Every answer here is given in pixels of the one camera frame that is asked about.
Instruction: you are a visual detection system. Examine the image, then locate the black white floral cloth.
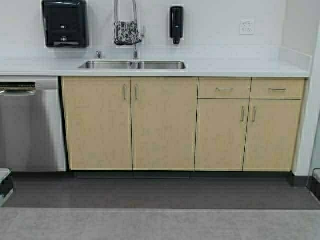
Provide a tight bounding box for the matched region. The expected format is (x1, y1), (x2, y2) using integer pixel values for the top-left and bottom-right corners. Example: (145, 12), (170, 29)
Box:
(114, 20), (142, 46)

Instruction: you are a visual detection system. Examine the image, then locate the robot base left corner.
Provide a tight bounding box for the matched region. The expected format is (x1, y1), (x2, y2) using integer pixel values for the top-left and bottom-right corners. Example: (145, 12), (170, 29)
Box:
(0, 168), (14, 208)

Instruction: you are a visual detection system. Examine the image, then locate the sink cabinet door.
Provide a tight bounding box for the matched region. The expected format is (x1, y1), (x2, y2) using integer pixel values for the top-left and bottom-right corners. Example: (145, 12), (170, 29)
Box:
(61, 76), (133, 171)
(131, 77), (198, 171)

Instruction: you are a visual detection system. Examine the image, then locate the black wall soap dispenser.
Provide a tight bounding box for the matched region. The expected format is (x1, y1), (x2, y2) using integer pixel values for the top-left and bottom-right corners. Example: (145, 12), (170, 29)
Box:
(169, 5), (184, 45)

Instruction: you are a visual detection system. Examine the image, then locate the black paper towel dispenser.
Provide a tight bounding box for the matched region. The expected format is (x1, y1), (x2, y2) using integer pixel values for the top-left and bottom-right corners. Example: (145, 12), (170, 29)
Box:
(41, 0), (90, 49)

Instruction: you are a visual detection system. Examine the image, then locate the left sink cabinet door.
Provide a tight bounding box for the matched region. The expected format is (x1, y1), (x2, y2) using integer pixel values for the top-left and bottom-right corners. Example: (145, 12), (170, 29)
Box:
(61, 76), (133, 171)

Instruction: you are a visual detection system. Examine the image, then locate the stainless double sink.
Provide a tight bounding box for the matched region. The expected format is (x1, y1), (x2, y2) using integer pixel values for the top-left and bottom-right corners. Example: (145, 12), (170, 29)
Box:
(78, 60), (186, 70)

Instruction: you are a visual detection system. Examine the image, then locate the robot base right corner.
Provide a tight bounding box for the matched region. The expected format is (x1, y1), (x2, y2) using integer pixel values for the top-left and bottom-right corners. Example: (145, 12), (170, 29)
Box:
(309, 168), (320, 200)

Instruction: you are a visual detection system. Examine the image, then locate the wooden drawer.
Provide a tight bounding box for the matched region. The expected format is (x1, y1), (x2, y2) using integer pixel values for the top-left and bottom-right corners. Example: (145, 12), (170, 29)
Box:
(198, 77), (251, 99)
(250, 77), (305, 100)

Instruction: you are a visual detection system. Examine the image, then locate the stainless steel dishwasher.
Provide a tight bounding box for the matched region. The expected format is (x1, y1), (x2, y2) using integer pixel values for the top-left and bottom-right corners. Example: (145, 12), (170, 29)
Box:
(0, 76), (67, 172)

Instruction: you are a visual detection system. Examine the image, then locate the chrome spring neck faucet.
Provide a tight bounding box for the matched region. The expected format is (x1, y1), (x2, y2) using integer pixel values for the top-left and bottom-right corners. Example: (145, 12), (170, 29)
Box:
(113, 0), (143, 60)

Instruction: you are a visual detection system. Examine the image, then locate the lower right cabinet door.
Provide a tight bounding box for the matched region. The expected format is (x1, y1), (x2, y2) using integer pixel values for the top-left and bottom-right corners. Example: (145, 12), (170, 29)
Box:
(243, 99), (301, 172)

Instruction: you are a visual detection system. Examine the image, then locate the lower left cabinet door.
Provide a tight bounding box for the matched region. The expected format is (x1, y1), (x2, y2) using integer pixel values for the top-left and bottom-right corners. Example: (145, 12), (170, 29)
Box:
(194, 99), (250, 172)

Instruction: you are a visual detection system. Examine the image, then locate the white wall power outlet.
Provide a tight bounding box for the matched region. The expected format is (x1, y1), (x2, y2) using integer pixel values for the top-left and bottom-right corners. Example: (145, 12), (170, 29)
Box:
(239, 19), (255, 35)

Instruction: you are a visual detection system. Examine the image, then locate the right sink cabinet door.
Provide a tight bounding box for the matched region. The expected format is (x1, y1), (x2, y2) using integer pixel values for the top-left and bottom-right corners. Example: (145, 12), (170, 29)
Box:
(131, 77), (198, 171)

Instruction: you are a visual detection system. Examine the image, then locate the right wooden drawer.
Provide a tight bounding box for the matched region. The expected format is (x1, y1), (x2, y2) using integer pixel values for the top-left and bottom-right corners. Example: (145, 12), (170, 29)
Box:
(250, 77), (305, 100)

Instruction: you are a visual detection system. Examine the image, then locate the left wooden drawer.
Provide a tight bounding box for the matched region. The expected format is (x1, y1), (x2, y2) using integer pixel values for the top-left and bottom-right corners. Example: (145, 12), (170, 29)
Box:
(198, 77), (251, 99)

